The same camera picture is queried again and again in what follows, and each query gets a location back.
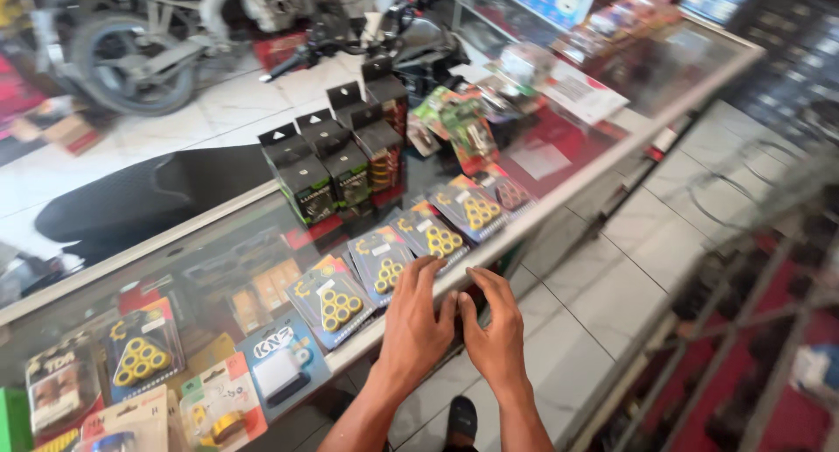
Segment person's right hand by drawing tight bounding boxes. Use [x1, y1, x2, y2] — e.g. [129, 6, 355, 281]
[458, 266, 527, 391]

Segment blue packet of yellow rollers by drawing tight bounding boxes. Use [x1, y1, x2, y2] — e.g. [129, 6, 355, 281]
[346, 226, 416, 307]
[427, 174, 511, 243]
[286, 255, 378, 352]
[389, 202, 470, 269]

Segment cardboard box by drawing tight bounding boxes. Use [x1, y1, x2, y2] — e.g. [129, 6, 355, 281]
[12, 97, 104, 156]

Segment black white checkered packet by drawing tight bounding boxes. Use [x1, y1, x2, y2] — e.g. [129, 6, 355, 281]
[25, 334, 104, 440]

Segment person's left hand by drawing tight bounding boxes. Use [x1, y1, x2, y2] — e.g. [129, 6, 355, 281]
[377, 255, 460, 386]

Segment thin metal rings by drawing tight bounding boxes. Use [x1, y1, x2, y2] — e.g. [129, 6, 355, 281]
[687, 137, 797, 231]

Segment glass display counter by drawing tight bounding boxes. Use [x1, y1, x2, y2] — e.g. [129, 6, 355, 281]
[0, 0, 766, 452]

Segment black motorcycle seat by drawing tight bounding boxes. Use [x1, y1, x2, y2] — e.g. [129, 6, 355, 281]
[34, 144, 275, 264]

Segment blue packet of red rollers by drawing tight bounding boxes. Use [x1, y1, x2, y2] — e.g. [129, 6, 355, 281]
[473, 163, 538, 218]

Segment green box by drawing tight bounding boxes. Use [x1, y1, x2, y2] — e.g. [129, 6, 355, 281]
[0, 388, 34, 452]

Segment black scooter with handlebar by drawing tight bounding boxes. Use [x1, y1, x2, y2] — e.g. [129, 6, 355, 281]
[259, 0, 479, 105]

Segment dark packet of yellow rollers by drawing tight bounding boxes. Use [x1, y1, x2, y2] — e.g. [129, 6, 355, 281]
[104, 298, 187, 402]

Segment beige card blister packet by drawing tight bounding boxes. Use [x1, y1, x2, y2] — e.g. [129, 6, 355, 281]
[73, 384, 173, 452]

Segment metal wire rack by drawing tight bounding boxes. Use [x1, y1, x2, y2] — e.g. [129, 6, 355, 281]
[590, 144, 839, 452]

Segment motorcycle with bare rear wheel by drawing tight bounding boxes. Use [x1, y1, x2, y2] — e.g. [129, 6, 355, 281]
[29, 0, 342, 118]

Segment red crate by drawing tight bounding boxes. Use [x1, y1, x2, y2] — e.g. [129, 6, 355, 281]
[253, 31, 310, 73]

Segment white red packet brass part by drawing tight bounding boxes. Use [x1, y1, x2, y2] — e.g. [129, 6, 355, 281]
[180, 352, 268, 449]

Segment dark shelf of parts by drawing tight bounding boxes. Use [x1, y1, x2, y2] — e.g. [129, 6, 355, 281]
[678, 0, 839, 145]

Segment person's black shoe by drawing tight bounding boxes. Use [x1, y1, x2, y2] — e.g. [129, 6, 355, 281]
[446, 396, 479, 452]

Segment black box with hanger tab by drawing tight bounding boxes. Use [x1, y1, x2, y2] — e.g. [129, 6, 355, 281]
[326, 81, 405, 194]
[257, 122, 339, 227]
[295, 108, 372, 210]
[361, 56, 411, 138]

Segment white paper with red corner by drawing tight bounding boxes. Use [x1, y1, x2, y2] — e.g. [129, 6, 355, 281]
[537, 60, 630, 126]

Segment heap of green red packets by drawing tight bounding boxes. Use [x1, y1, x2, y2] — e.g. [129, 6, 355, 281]
[406, 75, 548, 176]

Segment blue packet with white part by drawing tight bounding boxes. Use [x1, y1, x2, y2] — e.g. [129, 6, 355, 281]
[235, 309, 333, 424]

